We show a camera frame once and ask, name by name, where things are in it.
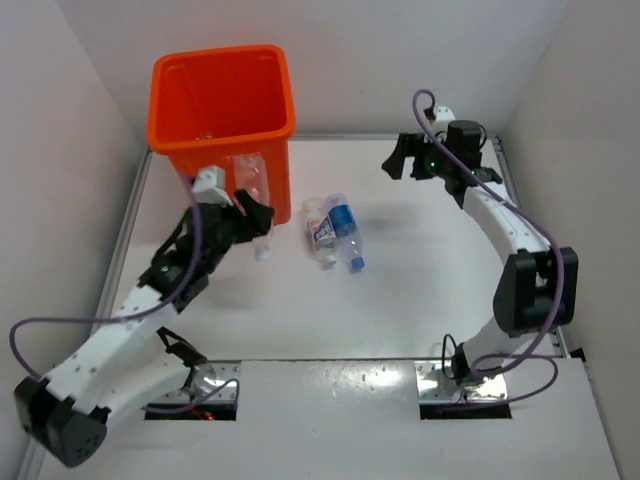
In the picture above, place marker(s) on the aluminium frame rail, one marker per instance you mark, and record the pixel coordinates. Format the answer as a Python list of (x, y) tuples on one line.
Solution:
[(557, 336), (34, 455)]

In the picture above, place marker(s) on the orange plastic bin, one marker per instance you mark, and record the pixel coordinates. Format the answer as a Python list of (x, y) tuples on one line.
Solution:
[(207, 107)]

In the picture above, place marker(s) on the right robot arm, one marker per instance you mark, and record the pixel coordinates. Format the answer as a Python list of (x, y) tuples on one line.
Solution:
[(537, 288)]

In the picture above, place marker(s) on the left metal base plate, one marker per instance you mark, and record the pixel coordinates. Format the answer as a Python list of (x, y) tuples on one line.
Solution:
[(213, 383)]

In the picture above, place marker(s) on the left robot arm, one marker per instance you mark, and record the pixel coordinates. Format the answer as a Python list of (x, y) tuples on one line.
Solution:
[(134, 358)]

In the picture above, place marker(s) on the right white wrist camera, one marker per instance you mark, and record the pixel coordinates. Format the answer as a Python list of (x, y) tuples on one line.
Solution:
[(439, 117)]

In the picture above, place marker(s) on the metal base plate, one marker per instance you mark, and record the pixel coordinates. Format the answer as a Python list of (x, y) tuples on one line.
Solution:
[(213, 383), (434, 388)]

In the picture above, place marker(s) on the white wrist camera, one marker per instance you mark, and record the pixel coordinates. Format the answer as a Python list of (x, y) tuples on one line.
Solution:
[(209, 186), (439, 117)]

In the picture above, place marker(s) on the left aluminium frame rail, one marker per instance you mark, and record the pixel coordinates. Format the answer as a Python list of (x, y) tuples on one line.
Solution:
[(34, 455)]

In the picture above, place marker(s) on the right aluminium frame rail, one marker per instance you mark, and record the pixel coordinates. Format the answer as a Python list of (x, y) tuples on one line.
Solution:
[(557, 336)]

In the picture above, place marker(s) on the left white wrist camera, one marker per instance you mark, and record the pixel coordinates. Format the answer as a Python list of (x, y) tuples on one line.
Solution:
[(209, 186)]

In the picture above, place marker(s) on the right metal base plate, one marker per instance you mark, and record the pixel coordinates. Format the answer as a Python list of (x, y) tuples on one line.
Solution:
[(434, 388)]

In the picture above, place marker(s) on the clear bottle orange blue label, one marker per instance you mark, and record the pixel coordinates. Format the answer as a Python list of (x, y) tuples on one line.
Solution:
[(320, 232)]

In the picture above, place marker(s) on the clear unlabelled bottle white cap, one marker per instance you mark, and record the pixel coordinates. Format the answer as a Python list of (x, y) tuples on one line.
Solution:
[(251, 175)]

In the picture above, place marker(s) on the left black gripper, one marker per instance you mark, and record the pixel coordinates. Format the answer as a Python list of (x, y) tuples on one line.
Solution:
[(258, 216)]

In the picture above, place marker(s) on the clear bottle blue label blue cap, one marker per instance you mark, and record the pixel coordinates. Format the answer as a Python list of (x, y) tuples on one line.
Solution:
[(347, 232)]

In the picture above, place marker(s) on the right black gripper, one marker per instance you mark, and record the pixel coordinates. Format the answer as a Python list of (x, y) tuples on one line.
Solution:
[(408, 146)]

